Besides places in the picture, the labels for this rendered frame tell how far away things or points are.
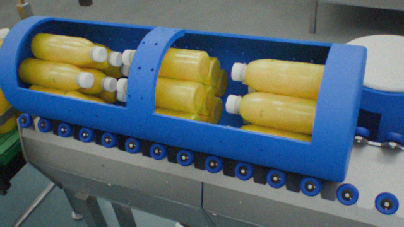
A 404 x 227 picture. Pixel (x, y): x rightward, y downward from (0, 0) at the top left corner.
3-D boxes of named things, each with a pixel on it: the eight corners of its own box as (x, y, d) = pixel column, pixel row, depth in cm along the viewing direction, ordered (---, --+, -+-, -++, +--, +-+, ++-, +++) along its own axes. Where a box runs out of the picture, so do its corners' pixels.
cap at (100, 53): (98, 64, 106) (104, 64, 105) (90, 58, 102) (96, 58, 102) (103, 50, 107) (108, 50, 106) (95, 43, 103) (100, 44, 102)
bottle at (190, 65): (206, 86, 96) (135, 75, 103) (213, 57, 96) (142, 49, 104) (195, 78, 89) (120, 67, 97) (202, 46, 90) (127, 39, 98)
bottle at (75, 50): (44, 62, 115) (101, 72, 107) (26, 53, 108) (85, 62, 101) (52, 39, 116) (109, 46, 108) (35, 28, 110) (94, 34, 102)
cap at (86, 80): (88, 70, 106) (93, 71, 105) (89, 84, 107) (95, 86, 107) (77, 74, 103) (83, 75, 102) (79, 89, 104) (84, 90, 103)
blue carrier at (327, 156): (339, 212, 83) (354, 104, 66) (23, 133, 118) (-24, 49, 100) (357, 122, 103) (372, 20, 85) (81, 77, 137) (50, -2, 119)
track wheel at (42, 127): (36, 116, 117) (41, 116, 119) (35, 132, 117) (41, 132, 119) (48, 116, 115) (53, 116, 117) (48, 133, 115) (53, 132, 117)
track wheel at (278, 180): (265, 168, 90) (267, 166, 92) (265, 188, 90) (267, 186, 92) (285, 169, 89) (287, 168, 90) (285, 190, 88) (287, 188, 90)
